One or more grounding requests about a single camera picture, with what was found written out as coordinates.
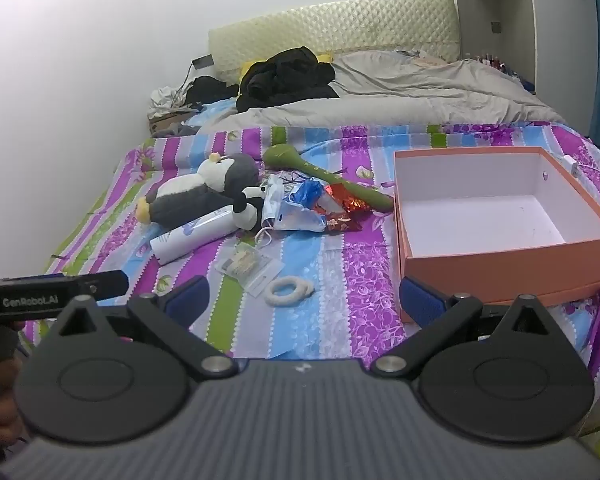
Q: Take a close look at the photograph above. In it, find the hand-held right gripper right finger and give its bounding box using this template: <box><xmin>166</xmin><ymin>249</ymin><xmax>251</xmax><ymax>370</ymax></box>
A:
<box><xmin>370</xmin><ymin>277</ymin><xmax>554</xmax><ymax>379</ymax></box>

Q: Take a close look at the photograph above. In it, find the clear plastic packet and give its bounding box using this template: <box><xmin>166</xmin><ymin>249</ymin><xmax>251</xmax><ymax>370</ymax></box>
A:
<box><xmin>220</xmin><ymin>244</ymin><xmax>281</xmax><ymax>296</ymax></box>

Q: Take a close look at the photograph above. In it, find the green plush snake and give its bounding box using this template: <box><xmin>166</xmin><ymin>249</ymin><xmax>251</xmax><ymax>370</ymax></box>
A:
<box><xmin>264</xmin><ymin>144</ymin><xmax>396</xmax><ymax>214</ymax></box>

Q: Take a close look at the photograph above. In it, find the grey duvet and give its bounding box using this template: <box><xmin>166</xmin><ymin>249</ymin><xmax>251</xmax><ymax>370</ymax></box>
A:
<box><xmin>195</xmin><ymin>50</ymin><xmax>569</xmax><ymax>134</ymax></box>

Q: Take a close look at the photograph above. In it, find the white cable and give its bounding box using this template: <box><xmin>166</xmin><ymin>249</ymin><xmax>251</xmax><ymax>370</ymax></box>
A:
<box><xmin>577</xmin><ymin>159</ymin><xmax>600</xmax><ymax>212</ymax></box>

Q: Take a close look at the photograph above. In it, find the black clothes pile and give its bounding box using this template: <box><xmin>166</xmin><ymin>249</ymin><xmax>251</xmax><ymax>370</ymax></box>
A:
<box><xmin>235</xmin><ymin>46</ymin><xmax>341</xmax><ymax>114</ymax></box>

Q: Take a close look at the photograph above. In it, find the row of cosmetics bottles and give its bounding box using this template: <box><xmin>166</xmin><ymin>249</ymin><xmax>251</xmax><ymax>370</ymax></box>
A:
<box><xmin>474</xmin><ymin>51</ymin><xmax>522</xmax><ymax>81</ymax></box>

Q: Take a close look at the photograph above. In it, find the red foil packet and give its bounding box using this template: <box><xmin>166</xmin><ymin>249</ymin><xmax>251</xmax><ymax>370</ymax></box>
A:
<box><xmin>326</xmin><ymin>211</ymin><xmax>365</xmax><ymax>234</ymax></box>

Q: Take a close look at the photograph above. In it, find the clear packet with blue print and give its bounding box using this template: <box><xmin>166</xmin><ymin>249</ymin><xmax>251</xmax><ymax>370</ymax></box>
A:
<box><xmin>272</xmin><ymin>202</ymin><xmax>329</xmax><ymax>234</ymax></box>

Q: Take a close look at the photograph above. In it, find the white face mask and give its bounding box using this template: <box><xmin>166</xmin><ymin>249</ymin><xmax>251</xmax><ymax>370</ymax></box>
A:
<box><xmin>257</xmin><ymin>175</ymin><xmax>286</xmax><ymax>249</ymax></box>

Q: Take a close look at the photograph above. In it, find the brown cardboard box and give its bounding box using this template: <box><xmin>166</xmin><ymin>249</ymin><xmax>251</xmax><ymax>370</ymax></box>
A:
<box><xmin>147</xmin><ymin>110</ymin><xmax>194</xmax><ymax>136</ymax></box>

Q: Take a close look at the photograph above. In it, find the orange cardboard box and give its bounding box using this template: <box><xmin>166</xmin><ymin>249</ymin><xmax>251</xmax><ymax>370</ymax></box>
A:
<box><xmin>392</xmin><ymin>147</ymin><xmax>600</xmax><ymax>326</ymax></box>

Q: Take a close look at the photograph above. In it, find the blue plastic packet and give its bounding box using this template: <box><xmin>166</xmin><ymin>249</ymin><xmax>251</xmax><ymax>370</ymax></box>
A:
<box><xmin>290</xmin><ymin>178</ymin><xmax>324</xmax><ymax>206</ymax></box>

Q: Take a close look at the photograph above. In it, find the black garment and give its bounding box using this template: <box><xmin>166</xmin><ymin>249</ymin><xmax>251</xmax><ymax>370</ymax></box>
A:
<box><xmin>184</xmin><ymin>75</ymin><xmax>239</xmax><ymax>106</ymax></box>

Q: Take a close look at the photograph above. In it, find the white ring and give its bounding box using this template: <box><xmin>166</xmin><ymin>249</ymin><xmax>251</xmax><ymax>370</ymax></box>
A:
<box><xmin>264</xmin><ymin>280</ymin><xmax>315</xmax><ymax>306</ymax></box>

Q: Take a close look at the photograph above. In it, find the crumpled red wrapper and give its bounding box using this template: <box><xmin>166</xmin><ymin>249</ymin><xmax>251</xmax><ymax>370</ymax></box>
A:
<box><xmin>341</xmin><ymin>194</ymin><xmax>369</xmax><ymax>216</ymax></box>

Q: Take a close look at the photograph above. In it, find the cream quilted headboard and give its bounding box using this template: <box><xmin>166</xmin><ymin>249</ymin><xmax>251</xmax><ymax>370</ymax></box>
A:
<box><xmin>208</xmin><ymin>0</ymin><xmax>459</xmax><ymax>84</ymax></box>

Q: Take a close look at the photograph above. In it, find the white cabinet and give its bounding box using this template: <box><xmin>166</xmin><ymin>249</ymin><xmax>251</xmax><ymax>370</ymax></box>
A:
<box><xmin>452</xmin><ymin>0</ymin><xmax>600</xmax><ymax>136</ymax></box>

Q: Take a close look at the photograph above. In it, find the white tube bottle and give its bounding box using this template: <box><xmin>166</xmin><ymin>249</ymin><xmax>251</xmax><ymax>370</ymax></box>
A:
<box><xmin>150</xmin><ymin>205</ymin><xmax>241</xmax><ymax>266</ymax></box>

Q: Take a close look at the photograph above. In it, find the white cloth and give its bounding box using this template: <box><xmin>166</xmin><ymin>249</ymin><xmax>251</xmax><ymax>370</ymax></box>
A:
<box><xmin>147</xmin><ymin>85</ymin><xmax>191</xmax><ymax>121</ymax></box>

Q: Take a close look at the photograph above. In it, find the grey white penguin plush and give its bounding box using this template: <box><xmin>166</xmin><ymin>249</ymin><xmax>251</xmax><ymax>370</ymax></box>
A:
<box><xmin>136</xmin><ymin>152</ymin><xmax>261</xmax><ymax>227</ymax></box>

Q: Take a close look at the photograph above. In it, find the striped floral bed sheet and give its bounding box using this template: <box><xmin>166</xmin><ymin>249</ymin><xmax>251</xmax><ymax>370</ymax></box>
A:
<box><xmin>22</xmin><ymin>95</ymin><xmax>600</xmax><ymax>387</ymax></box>

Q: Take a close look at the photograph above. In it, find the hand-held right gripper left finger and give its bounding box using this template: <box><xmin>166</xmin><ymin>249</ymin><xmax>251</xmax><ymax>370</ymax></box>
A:
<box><xmin>50</xmin><ymin>275</ymin><xmax>239</xmax><ymax>382</ymax></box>

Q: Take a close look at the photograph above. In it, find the person's left hand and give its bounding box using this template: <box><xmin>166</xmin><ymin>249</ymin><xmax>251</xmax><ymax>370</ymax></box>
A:
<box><xmin>0</xmin><ymin>360</ymin><xmax>29</xmax><ymax>449</ymax></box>

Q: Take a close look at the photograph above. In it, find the small panda plush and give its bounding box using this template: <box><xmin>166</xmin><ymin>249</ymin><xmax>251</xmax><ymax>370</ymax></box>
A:
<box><xmin>232</xmin><ymin>185</ymin><xmax>269</xmax><ymax>234</ymax></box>

